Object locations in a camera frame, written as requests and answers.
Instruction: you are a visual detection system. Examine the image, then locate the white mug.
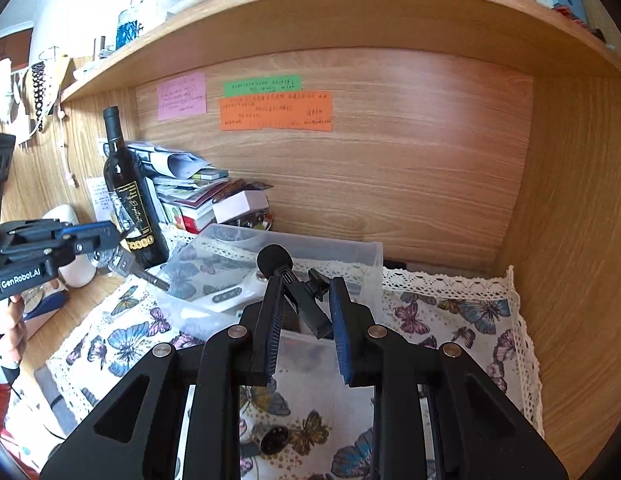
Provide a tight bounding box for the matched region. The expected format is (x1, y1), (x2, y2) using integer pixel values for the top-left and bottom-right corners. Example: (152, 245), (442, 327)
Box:
(41, 202), (98, 290)

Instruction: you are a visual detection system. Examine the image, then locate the stack of books and magazines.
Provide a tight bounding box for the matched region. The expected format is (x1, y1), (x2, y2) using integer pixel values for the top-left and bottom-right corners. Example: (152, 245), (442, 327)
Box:
(125, 140), (275, 235)

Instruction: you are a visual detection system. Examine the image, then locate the dark wine bottle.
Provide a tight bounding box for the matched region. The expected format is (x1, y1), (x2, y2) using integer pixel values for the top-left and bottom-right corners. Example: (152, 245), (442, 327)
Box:
(103, 106), (169, 269)

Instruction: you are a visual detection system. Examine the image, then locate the pink sticky note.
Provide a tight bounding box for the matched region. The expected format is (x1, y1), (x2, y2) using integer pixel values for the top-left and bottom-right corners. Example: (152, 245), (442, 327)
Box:
(156, 72), (207, 122)

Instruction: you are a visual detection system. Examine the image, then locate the butterfly print lace tablecloth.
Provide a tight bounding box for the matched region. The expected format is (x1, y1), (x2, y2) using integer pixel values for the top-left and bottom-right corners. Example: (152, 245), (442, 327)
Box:
(34, 224), (546, 480)

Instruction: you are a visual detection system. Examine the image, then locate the white rectangular device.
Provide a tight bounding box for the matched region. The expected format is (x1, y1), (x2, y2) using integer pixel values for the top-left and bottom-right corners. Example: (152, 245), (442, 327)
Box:
(193, 270), (267, 313)

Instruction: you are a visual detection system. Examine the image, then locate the person's hand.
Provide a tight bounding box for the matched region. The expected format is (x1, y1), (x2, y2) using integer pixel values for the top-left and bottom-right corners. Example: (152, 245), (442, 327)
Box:
(0, 295), (27, 365)

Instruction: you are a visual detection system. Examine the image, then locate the white small box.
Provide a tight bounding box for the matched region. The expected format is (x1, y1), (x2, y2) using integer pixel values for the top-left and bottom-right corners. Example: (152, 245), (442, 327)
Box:
(213, 190), (269, 223)

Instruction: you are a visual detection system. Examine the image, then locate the clear plastic storage bin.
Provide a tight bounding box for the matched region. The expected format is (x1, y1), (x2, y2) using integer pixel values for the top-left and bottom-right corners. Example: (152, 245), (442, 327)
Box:
(154, 222), (385, 340)

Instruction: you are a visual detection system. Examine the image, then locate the black microphone stand piece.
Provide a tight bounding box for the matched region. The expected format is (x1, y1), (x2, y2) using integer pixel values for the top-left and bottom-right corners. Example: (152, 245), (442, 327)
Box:
(256, 244), (333, 339)

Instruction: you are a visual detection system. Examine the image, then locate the green sticky note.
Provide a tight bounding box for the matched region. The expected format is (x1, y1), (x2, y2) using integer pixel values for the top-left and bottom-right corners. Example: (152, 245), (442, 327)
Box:
(222, 75), (302, 98)

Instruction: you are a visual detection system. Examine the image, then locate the wooden shelf board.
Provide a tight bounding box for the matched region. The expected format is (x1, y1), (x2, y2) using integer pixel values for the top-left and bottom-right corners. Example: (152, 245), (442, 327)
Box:
(62, 0), (621, 102)

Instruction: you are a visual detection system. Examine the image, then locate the orange paper note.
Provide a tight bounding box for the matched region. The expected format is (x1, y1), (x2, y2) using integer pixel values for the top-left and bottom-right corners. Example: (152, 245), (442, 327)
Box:
(219, 91), (333, 132)

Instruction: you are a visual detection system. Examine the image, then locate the silver key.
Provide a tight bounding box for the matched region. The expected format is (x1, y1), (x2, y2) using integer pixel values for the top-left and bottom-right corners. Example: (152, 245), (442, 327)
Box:
(90, 245), (169, 292)

